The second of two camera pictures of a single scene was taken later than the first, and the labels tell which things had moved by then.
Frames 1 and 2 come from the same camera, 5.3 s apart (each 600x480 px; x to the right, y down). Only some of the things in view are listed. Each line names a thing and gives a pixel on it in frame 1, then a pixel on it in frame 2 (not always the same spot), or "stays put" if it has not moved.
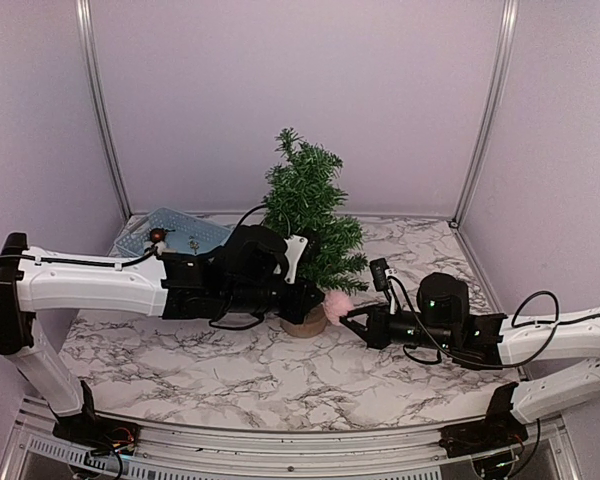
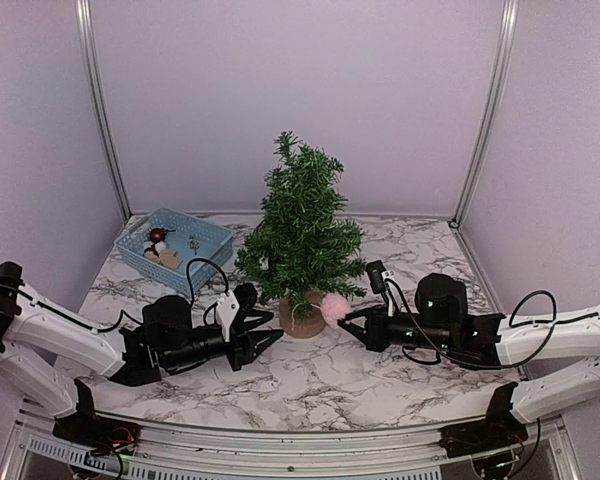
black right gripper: x=376 y=335 stays put
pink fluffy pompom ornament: x=336 y=303 stays put
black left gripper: x=299 y=307 -> x=243 y=346
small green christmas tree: x=307 y=196 stays put
